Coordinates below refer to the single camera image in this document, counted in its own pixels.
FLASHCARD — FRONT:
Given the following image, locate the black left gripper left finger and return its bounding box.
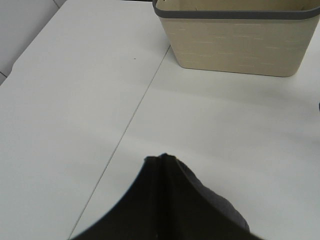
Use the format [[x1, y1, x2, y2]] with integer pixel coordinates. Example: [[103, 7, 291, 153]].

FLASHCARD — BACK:
[[73, 156, 162, 240]]

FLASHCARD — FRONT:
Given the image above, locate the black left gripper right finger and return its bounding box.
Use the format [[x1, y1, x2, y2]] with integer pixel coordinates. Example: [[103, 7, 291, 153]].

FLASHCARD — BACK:
[[160, 153, 253, 240]]

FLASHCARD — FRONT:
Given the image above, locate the dark grey towel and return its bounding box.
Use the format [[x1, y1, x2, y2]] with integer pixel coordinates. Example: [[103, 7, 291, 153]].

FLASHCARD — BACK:
[[178, 160, 250, 232]]

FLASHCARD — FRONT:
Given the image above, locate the beige basket grey rim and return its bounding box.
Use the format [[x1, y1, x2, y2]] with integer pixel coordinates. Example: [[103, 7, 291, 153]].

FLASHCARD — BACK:
[[152, 0, 320, 77]]

